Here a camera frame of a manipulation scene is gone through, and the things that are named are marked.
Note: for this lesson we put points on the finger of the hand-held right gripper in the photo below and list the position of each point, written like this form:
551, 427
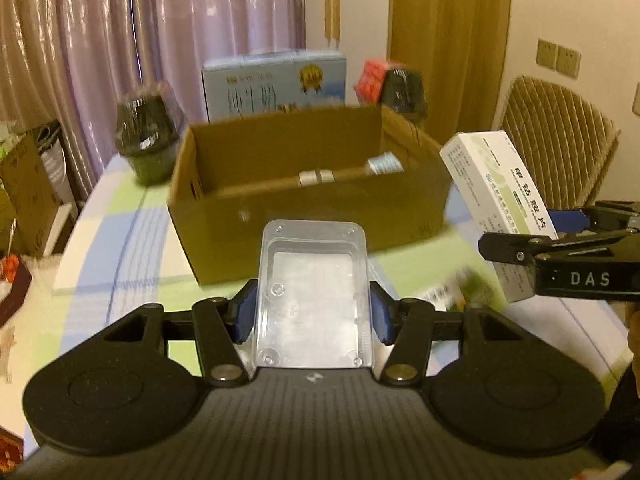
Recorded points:
510, 247
570, 220

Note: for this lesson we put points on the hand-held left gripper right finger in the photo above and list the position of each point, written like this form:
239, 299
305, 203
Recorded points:
381, 317

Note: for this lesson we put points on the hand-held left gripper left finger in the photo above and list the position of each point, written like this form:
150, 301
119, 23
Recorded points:
245, 312

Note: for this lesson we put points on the white green medicine box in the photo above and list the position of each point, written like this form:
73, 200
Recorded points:
492, 190

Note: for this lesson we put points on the clear plastic box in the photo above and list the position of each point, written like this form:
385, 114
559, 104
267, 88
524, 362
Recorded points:
312, 280

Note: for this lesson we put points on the brown cardboard box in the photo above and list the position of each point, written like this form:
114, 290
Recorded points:
27, 195
310, 225

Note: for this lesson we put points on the white plug adapter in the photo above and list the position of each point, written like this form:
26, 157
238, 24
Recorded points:
316, 177

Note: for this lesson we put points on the plaid cloth desktop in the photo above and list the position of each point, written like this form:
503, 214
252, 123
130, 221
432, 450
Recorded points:
125, 240

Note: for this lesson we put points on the quilted beige chair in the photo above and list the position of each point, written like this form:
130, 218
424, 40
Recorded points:
555, 145

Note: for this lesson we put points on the red box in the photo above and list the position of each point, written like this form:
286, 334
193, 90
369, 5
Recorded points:
370, 80

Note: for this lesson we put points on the golden brown curtain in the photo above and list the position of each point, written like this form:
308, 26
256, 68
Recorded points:
445, 35

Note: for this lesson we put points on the blue milk carton box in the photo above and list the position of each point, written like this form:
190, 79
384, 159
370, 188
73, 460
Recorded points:
270, 85

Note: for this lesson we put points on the dark wooden stand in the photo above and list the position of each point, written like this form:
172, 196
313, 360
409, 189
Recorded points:
15, 295

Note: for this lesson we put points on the small orange object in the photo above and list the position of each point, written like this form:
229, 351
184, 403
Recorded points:
10, 266

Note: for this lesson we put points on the closed brown cardboard box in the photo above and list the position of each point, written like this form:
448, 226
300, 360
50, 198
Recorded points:
27, 195

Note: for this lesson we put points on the red snack packet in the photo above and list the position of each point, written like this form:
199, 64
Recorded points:
11, 447

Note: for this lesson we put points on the purple curtain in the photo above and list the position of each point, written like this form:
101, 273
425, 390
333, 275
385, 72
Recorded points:
125, 35

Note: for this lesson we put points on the gold wall socket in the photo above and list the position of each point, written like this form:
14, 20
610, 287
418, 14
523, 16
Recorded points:
546, 53
569, 62

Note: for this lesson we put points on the wooden wall strip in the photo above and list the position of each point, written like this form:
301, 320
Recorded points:
332, 15

